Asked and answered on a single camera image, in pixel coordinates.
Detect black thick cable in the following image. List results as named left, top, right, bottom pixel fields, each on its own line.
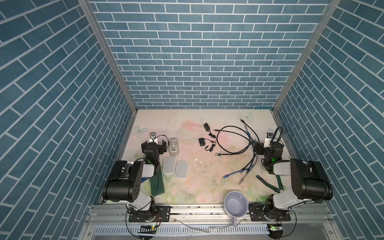
left=214, top=119, right=261, bottom=172

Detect black power adapter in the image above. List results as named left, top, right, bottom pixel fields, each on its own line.
left=199, top=138, right=216, bottom=152
left=204, top=123, right=217, bottom=139

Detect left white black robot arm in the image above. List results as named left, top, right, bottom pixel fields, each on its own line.
left=102, top=140, right=169, bottom=217

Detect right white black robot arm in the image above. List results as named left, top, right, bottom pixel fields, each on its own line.
left=257, top=141, right=334, bottom=215

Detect lavender mug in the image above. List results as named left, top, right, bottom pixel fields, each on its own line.
left=224, top=191, right=249, bottom=227

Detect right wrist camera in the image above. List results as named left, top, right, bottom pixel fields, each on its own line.
left=264, top=133, right=274, bottom=148

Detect green network switch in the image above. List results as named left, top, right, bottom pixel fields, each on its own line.
left=150, top=172, right=165, bottom=197

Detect green handled pliers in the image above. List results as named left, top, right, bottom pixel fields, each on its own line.
left=256, top=175, right=284, bottom=193

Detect blue ethernet cable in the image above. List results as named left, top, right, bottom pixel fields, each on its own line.
left=221, top=163, right=258, bottom=180

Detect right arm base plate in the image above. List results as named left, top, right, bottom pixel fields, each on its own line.
left=249, top=203, right=291, bottom=222

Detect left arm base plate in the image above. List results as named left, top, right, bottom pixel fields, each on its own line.
left=128, top=205, right=171, bottom=223

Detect aluminium frame rail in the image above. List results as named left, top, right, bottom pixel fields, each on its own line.
left=79, top=204, right=342, bottom=240

